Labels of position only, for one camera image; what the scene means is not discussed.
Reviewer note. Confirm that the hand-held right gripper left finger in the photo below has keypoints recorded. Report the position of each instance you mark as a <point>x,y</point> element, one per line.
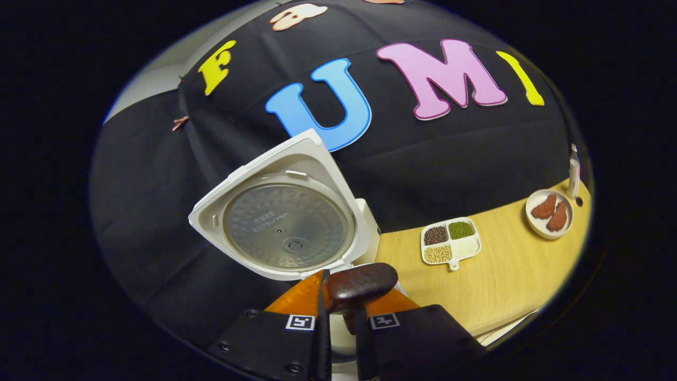
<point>323,344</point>

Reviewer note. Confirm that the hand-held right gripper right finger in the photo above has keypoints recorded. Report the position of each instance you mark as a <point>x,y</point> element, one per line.
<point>361,349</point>

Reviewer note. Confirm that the brown wooden spoon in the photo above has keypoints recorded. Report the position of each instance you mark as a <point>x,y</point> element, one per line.
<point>359,283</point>

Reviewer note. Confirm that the white rice cooker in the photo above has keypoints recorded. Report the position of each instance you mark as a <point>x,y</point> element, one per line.
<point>238,211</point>

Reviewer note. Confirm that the white toaster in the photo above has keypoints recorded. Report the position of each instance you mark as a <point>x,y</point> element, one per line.
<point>370,233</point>

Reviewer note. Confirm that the white divided bean dish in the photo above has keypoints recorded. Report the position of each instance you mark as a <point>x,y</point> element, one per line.
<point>468,247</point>

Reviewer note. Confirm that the black backdrop cloth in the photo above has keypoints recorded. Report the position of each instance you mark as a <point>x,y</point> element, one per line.
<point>423,153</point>

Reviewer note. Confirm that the white round plate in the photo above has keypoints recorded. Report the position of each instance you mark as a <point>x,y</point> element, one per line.
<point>534,227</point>

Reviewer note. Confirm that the red meat slice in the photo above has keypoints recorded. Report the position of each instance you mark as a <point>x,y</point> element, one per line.
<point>558,217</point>
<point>543,207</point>

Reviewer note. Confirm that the copper cloth clip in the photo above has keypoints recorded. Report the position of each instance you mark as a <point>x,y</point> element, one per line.
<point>180,123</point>

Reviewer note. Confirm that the clear bottle with pink label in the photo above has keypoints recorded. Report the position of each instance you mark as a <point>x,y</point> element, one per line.
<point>574,174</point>

